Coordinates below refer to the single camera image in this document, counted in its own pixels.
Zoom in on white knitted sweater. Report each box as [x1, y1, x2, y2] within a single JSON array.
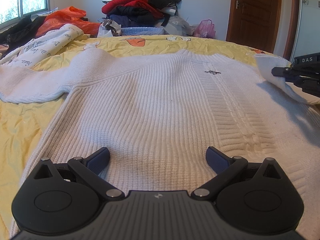
[[1, 48, 319, 239]]

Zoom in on black clothes by window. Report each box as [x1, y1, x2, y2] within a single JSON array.
[[1, 16, 46, 56]]

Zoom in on dark navy clothes stack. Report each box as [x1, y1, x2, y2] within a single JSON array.
[[107, 5, 163, 28]]

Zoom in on yellow carrot print quilt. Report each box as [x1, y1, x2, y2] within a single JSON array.
[[1, 35, 260, 239]]

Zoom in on brown wooden door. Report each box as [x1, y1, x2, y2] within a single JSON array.
[[226, 0, 300, 60]]

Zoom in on pink plastic bag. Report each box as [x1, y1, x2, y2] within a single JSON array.
[[194, 20, 216, 38]]

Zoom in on white lettered blanket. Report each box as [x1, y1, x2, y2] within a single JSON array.
[[1, 24, 90, 69]]

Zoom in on clear grey plastic bag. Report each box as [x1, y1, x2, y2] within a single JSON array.
[[164, 16, 194, 36]]

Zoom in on white crumpled plastic bag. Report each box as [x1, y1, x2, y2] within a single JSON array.
[[97, 19, 121, 37]]

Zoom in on light blue folded blanket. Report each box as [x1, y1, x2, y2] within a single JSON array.
[[121, 27, 167, 36]]

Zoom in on orange plastic bag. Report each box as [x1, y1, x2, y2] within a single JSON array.
[[36, 6, 100, 37]]

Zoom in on red garment on pile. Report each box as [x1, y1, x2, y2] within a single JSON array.
[[101, 0, 164, 20]]

